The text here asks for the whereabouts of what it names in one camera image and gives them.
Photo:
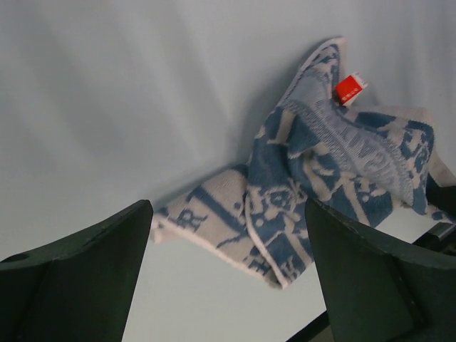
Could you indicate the blue white patterned towel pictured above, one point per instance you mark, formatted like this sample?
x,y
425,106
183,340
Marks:
x,y
364,163

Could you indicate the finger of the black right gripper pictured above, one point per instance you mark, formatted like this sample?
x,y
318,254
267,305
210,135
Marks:
x,y
438,203

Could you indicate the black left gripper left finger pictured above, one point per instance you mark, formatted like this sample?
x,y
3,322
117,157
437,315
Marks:
x,y
80,287

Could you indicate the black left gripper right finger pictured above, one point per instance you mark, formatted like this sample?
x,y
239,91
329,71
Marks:
x,y
377,287

